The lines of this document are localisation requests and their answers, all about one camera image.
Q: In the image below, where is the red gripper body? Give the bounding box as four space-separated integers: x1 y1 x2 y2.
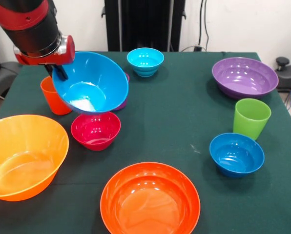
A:
13 35 76 66

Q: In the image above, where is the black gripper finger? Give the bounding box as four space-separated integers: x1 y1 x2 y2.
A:
53 63 68 81
44 63 54 78

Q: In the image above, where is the large sky blue bowl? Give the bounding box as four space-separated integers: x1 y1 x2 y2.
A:
51 51 129 114

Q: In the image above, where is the orange cup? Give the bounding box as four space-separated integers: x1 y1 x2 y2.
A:
40 76 73 116

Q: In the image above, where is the purple cup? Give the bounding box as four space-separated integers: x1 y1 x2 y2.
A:
111 72 131 112

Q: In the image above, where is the pink bowl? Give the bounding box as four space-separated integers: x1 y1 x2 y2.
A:
70 111 122 152

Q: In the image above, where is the small light blue bowl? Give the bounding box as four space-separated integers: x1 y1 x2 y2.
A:
126 47 165 78

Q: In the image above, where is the yellow bowl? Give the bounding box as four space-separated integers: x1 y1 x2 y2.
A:
0 114 70 202

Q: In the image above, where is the dark green table cloth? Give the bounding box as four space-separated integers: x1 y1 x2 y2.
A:
0 50 291 234

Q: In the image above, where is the orange bowl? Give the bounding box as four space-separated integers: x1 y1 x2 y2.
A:
100 161 201 234

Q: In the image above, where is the purple bowl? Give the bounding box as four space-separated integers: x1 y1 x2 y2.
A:
211 57 279 99

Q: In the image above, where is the dark blue bowl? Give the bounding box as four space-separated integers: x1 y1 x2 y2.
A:
209 133 265 178

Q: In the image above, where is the green cup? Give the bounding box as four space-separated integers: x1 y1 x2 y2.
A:
232 98 272 141

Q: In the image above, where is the black pedestal leg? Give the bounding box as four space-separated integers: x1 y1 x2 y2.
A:
0 58 23 98
274 57 291 109

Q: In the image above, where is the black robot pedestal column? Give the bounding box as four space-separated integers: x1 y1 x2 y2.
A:
101 0 187 52

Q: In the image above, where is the black power cable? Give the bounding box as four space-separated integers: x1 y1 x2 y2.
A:
181 0 209 52

